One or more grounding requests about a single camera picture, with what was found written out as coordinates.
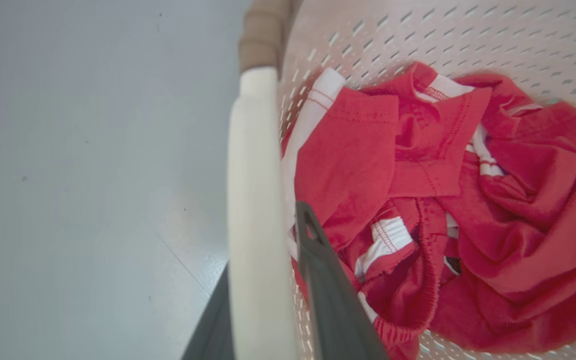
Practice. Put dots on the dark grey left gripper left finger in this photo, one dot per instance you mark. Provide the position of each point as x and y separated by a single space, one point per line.
213 330

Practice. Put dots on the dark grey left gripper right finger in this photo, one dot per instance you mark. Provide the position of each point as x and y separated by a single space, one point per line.
333 305

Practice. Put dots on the cream laundry basket brown rim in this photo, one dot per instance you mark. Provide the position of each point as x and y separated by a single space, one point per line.
258 200

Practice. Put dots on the red and white garment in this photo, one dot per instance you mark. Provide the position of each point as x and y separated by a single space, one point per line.
348 165

